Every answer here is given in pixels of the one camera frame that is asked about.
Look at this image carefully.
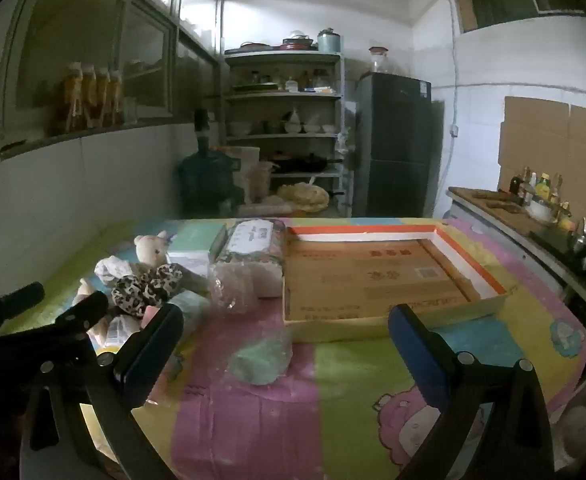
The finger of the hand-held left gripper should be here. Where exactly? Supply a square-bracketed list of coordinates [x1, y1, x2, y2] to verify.
[0, 290, 110, 361]
[0, 282, 46, 328]

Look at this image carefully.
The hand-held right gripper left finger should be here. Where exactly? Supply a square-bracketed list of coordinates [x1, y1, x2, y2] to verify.
[23, 303, 186, 480]

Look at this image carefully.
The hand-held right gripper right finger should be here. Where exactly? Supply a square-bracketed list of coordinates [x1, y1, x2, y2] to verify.
[388, 303, 556, 480]

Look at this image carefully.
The pale floral cloth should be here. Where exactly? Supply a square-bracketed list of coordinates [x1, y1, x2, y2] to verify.
[94, 255, 134, 288]

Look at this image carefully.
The leopard print cloth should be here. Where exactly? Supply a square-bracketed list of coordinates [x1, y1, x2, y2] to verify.
[111, 263, 185, 319]

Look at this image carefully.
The beige teddy bear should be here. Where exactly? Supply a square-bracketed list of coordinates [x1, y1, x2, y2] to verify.
[132, 231, 211, 296]

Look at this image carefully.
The light green rolled towel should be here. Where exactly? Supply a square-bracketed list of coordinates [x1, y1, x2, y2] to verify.
[167, 290, 212, 348]

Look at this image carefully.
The colourful cartoon printed blanket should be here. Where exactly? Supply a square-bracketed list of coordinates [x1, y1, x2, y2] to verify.
[38, 216, 586, 480]

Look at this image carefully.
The teal towel in plastic wrap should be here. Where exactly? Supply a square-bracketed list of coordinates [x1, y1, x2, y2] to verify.
[227, 329, 294, 387]

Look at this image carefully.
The green tissue pack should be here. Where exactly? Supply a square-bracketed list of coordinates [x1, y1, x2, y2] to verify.
[167, 221, 230, 278]

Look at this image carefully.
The floral wrapped tissue pack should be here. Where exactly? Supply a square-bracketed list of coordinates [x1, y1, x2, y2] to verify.
[207, 217, 290, 312]

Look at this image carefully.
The wooden cutting board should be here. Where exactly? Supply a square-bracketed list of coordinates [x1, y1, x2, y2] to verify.
[449, 187, 536, 233]

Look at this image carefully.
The black stove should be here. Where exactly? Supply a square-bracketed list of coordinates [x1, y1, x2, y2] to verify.
[530, 230, 586, 273]

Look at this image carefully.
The blue water jug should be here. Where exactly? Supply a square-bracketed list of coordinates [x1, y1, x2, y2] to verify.
[177, 147, 240, 218]

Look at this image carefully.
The napa cabbage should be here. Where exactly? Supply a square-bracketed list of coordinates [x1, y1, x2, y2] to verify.
[278, 183, 330, 214]

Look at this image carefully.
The white bowl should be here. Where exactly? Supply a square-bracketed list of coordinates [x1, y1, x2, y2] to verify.
[525, 199, 558, 225]

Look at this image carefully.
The dark grey fridge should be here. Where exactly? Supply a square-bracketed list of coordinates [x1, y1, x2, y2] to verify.
[355, 72, 444, 218]

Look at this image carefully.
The orange liquid bottle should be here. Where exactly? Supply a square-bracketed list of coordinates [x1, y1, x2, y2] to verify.
[109, 66, 125, 126]
[57, 62, 84, 133]
[95, 65, 112, 128]
[80, 63, 98, 131]

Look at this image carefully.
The row of condiment bottles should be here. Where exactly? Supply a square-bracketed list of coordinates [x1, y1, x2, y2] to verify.
[509, 166, 564, 206]

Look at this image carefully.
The black pan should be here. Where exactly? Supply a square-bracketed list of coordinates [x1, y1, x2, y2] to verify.
[272, 152, 344, 174]

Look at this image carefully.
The water jug pump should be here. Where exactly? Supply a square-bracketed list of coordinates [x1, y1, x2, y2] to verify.
[193, 108, 214, 153]

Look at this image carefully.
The row of white ceramic dishes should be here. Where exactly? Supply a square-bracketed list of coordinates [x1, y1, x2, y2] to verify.
[225, 109, 337, 136]

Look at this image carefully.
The white metal shelf rack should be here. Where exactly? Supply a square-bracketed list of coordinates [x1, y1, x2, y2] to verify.
[223, 50, 347, 211]

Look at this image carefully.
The glass jar with lid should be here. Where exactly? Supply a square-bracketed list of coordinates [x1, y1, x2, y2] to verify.
[369, 46, 390, 74]

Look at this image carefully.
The row of glass jars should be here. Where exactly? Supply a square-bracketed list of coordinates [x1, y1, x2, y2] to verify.
[248, 67, 332, 92]

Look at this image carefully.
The stack of red pans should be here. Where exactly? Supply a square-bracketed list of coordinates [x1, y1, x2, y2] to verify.
[282, 32, 315, 51]

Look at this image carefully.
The cardboard sheet on wall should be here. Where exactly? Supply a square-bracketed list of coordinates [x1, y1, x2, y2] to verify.
[497, 96, 586, 221]

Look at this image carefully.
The glass window with grey frame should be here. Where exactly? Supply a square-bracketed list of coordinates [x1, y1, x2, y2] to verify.
[0, 0, 224, 161]

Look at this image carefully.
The white wall cable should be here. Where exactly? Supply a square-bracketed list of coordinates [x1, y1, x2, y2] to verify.
[443, 0, 462, 216]

